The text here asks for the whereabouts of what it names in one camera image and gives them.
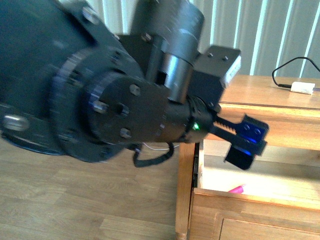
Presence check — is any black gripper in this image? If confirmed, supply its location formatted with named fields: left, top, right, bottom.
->
left=156, top=96, right=269, bottom=170

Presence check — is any pink marker with white caps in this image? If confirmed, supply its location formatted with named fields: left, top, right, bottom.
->
left=228, top=184, right=246, bottom=194

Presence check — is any wooden drawer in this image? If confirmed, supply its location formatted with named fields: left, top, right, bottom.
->
left=189, top=139, right=320, bottom=240

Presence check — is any wooden nightstand cabinet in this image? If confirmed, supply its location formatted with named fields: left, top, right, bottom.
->
left=175, top=75, right=320, bottom=240

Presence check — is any white power adapter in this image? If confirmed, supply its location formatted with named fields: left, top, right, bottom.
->
left=290, top=81, right=316, bottom=95

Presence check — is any grey pleated curtain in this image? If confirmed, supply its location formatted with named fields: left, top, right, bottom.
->
left=84, top=0, right=320, bottom=77

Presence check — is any black drawer slide rail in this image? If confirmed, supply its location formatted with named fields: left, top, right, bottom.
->
left=191, top=143, right=200, bottom=188

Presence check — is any black cable on nightstand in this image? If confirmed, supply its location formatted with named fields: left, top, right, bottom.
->
left=271, top=56, right=320, bottom=88

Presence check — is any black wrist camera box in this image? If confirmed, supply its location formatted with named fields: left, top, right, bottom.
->
left=187, top=45, right=242, bottom=109

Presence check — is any white floor cable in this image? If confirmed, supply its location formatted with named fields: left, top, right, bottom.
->
left=143, top=143, right=180, bottom=151

